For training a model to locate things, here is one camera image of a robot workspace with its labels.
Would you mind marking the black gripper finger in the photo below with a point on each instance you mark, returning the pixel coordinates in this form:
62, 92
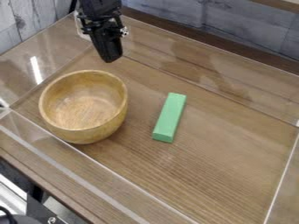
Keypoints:
119, 46
106, 45

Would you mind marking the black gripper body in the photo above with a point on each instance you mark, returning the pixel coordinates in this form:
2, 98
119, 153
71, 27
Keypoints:
102, 14

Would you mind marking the green rectangular block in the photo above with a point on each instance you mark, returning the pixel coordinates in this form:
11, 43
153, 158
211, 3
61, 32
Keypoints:
166, 126

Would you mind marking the wooden bowl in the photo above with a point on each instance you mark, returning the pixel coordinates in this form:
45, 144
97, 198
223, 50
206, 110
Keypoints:
83, 106

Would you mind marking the clear acrylic corner bracket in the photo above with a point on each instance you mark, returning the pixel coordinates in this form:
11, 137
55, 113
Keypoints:
85, 36

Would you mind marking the clear acrylic enclosure wall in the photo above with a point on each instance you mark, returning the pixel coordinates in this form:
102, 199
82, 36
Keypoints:
230, 169

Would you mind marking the black metal bracket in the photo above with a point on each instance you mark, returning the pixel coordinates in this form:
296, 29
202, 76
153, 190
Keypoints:
38, 211

